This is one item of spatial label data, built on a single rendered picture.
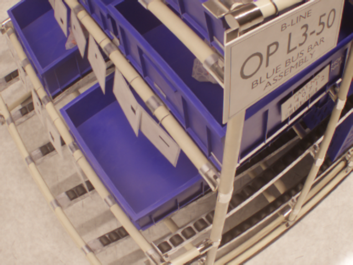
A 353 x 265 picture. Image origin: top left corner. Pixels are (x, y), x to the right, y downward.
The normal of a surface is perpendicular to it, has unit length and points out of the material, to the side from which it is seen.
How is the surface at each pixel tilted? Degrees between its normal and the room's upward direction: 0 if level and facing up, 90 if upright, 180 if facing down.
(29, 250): 0
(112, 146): 3
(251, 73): 90
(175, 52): 4
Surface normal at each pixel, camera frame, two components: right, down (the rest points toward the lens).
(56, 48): -0.05, -0.44
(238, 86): 0.57, 0.72
